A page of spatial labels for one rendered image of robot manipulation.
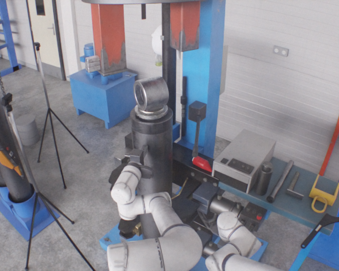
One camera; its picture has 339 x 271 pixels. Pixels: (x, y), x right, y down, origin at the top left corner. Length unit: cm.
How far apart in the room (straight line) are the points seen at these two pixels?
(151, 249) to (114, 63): 78
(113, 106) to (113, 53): 280
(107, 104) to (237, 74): 169
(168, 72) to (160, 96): 39
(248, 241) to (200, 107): 85
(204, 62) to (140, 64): 267
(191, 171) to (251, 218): 47
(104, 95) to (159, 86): 251
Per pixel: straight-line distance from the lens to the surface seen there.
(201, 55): 168
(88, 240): 281
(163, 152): 153
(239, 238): 122
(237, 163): 164
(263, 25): 319
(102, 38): 120
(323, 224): 165
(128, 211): 133
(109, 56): 123
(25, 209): 288
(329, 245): 268
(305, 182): 185
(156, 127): 143
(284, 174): 180
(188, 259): 80
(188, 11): 137
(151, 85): 138
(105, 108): 398
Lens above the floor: 222
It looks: 34 degrees down
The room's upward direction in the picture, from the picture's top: straight up
